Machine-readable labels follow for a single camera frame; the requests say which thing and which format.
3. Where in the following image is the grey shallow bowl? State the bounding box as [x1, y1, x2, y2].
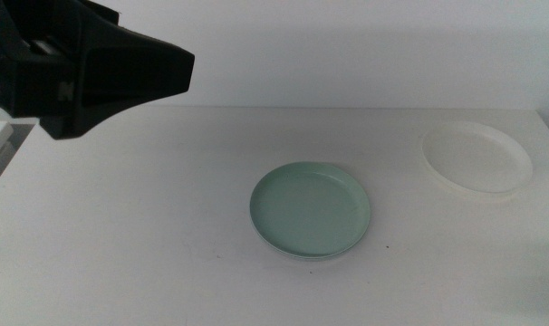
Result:
[249, 216, 369, 263]

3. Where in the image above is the white shallow bowl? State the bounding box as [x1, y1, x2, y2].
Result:
[420, 120, 534, 195]

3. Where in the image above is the green shallow bowl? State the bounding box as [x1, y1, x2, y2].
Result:
[249, 161, 371, 259]

